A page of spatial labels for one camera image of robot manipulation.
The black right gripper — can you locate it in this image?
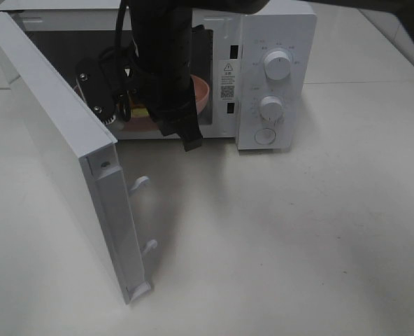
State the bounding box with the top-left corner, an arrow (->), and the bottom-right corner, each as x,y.
75,20 -> 203,151

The white bread sandwich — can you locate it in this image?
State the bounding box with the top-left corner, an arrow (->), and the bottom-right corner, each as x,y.
129,100 -> 149,118

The pink round plate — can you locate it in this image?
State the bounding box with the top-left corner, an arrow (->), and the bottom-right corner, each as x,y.
73,73 -> 211,132

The white microwave door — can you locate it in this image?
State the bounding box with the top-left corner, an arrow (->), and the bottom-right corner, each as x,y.
0,12 -> 151,303

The round microwave door button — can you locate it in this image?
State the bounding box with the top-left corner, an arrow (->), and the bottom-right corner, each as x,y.
255,128 -> 276,145

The white microwave knob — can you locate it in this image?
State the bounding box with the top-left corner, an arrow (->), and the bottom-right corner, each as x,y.
259,96 -> 284,123
264,49 -> 292,81

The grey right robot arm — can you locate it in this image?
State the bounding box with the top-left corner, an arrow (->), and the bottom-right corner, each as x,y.
76,1 -> 316,151

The warning label with QR code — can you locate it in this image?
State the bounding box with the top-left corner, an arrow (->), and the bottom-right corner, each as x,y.
217,59 -> 237,102

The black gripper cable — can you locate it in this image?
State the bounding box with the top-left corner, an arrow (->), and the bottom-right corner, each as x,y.
98,0 -> 138,123

